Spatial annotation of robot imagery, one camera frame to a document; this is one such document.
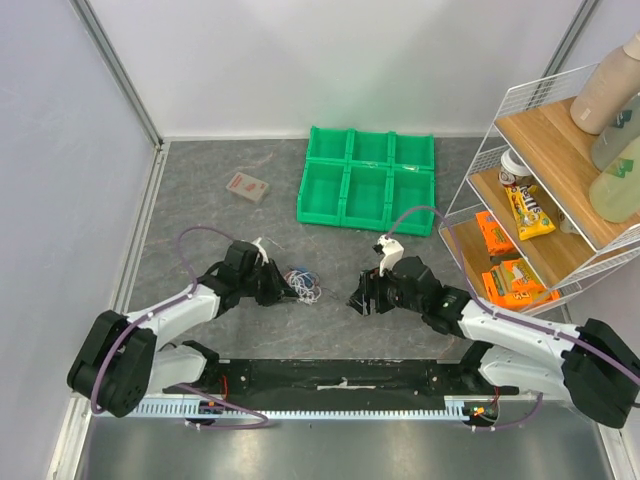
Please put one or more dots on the playing card box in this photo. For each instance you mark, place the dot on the playing card box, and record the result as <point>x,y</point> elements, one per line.
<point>247,187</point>

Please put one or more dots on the white wire shelf rack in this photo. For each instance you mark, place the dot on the white wire shelf rack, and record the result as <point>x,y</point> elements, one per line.
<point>533,120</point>

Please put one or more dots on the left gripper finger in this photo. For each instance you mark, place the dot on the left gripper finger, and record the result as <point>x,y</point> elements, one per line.
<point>267,298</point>
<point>276,281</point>

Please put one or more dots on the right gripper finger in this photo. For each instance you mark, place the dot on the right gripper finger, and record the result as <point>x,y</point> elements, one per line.
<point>364,304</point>
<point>366,283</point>

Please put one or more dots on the paper coffee cup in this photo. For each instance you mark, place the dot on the paper coffee cup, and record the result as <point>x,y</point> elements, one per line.
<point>513,172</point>

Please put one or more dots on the orange snack box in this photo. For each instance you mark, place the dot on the orange snack box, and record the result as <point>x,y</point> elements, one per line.
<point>496,240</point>
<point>513,285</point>

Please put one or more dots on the orange snack box upper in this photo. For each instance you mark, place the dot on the orange snack box upper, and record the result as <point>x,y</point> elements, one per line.
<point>496,240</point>

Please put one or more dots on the beige pump bottle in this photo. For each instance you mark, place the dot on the beige pump bottle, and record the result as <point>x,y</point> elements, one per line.
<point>614,81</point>

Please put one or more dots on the green compartment bin tray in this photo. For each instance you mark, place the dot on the green compartment bin tray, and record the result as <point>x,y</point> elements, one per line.
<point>368,180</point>

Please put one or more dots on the slotted cable duct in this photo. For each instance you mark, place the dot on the slotted cable duct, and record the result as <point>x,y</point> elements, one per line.
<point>186,407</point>

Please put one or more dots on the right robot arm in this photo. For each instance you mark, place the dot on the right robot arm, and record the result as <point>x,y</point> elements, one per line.
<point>588,365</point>

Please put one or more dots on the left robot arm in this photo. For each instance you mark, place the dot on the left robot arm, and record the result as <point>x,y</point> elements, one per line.
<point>127,356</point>

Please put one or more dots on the orange snack box lower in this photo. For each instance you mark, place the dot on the orange snack box lower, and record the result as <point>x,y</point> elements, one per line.
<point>513,285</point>

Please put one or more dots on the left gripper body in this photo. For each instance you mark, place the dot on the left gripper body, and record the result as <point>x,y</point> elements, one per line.
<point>253,282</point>

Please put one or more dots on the light green pump bottle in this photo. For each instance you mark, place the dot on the light green pump bottle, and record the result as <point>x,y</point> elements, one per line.
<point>614,194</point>

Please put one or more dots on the yellow candy bag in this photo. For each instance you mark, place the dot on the yellow candy bag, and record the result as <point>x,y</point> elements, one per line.
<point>531,220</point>

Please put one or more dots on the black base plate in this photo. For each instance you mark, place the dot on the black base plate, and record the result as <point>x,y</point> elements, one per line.
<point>237,377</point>

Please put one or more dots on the grey-green pump bottle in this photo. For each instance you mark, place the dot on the grey-green pump bottle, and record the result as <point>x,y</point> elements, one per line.
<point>622,130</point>

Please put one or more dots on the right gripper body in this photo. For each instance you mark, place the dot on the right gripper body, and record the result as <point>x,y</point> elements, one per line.
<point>373,291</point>

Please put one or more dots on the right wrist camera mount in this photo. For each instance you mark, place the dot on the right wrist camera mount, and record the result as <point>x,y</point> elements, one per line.
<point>390,250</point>

